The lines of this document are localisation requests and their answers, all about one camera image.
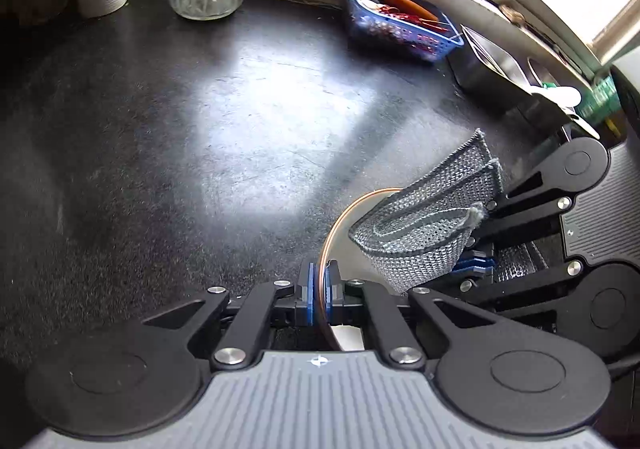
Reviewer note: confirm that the steel pot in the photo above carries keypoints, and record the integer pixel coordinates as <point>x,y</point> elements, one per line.
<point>542,110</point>

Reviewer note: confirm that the dried red chilies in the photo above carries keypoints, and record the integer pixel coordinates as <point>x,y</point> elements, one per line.
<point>405,18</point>

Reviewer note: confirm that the white bowl with brown rim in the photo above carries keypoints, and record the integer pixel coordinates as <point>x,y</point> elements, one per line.
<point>347,336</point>

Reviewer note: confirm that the green plastic bottle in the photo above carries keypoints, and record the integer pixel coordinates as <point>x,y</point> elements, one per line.
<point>600,101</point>

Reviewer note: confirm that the rectangular steel container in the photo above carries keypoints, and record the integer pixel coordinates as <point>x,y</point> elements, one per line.
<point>490,64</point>

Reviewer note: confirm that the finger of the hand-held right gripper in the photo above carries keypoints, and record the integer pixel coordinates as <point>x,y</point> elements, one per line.
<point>530,215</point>
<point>525,281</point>

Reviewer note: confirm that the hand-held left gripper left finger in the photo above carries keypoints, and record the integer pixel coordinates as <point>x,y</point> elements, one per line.
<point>311,294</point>

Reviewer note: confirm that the garlic bulb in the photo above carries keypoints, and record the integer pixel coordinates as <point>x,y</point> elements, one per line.
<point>367,1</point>

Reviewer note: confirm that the white plastic spoon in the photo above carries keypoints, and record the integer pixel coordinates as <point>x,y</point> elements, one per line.
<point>562,96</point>

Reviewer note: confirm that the brown lump on sill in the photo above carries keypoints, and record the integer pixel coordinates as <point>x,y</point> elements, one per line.
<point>513,15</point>

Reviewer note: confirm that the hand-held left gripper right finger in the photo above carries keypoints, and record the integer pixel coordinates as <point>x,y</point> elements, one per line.
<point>328,296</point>

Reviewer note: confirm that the grey mesh dishcloth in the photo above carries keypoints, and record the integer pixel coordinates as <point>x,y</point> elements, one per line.
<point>425,239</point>

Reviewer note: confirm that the blue plastic basket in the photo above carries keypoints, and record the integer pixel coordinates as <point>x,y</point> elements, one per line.
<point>395,34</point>

